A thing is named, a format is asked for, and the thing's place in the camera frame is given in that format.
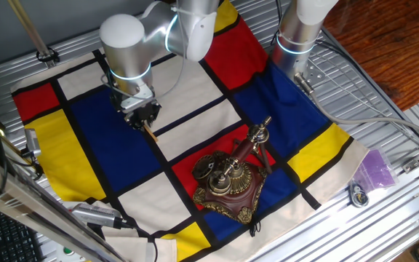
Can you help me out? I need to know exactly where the thick grey robot cable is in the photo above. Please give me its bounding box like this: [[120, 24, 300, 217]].
[[294, 72, 419, 143]]

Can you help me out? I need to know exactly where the metal corner bracket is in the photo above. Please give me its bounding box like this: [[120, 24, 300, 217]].
[[402, 158, 419, 174]]

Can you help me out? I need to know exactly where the grey ribbed depth camera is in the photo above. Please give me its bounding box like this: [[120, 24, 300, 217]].
[[70, 202, 127, 230]]

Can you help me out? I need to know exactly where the black keyboard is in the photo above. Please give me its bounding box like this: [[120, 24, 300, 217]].
[[0, 203, 45, 262]]

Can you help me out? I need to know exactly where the Mondrian pattern tablecloth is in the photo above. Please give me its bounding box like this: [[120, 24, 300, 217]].
[[10, 0, 370, 262]]

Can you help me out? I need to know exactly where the antique brown brass rotary phone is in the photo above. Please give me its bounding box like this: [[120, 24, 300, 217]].
[[191, 151, 268, 226]]

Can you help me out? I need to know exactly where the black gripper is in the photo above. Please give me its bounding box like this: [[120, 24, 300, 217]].
[[124, 101, 162, 131]]

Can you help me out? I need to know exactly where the grey box green button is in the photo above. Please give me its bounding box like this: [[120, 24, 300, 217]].
[[55, 244, 87, 262]]

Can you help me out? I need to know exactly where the metal tripod pole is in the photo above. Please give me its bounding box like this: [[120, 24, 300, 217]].
[[7, 0, 57, 68]]

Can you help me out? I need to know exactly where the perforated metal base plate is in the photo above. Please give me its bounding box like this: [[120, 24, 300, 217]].
[[296, 54, 327, 89]]

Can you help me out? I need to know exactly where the short wooden stick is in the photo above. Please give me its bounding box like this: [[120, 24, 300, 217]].
[[143, 123, 160, 142]]

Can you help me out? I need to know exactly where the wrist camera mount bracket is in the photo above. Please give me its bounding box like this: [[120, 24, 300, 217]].
[[118, 85, 156, 114]]

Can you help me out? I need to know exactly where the thin grey wrist cable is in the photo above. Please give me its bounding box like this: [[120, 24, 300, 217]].
[[100, 7, 188, 102]]

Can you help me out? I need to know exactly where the small grey camera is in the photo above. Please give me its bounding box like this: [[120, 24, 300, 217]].
[[23, 127, 42, 158]]

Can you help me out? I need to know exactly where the black phone line cable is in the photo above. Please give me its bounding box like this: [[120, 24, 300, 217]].
[[248, 218, 262, 238]]

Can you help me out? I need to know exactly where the aluminium frame bar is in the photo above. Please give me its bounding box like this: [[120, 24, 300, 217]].
[[0, 147, 125, 262]]

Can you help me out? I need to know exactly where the purple plastic bag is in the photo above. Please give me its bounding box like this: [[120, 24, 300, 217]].
[[353, 147, 399, 194]]

